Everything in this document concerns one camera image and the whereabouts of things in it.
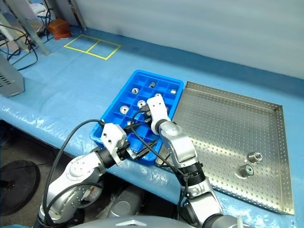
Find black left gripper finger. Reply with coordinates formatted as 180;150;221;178
122;123;143;132
137;140;158;159

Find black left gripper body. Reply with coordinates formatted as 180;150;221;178
118;141;143;162

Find blue compartment tray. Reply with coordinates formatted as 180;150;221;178
90;69;185;166

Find orange plastic box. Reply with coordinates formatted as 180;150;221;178
47;19;71;40

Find grey round canister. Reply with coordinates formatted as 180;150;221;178
108;187;152;218

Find blue plastic table cover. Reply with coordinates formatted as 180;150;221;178
0;25;304;228

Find silver robot torso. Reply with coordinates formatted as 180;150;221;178
35;215;240;228

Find perforated metal tray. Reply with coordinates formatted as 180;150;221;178
155;80;295;216

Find grey vented metal case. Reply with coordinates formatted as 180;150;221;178
0;56;26;98

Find white cloth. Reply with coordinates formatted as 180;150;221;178
30;2;48;15

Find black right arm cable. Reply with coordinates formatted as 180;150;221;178
130;106;190;221

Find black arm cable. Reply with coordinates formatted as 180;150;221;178
130;106;190;221
42;118;105;226

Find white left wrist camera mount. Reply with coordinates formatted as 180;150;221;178
101;123;128;165

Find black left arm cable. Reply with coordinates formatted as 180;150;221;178
42;118;105;226

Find round black base plate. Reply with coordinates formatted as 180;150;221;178
0;160;41;216

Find black loose cable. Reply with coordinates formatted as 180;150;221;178
0;23;39;71

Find aluminium frame post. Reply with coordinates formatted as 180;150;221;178
20;0;51;56
73;0;88;31

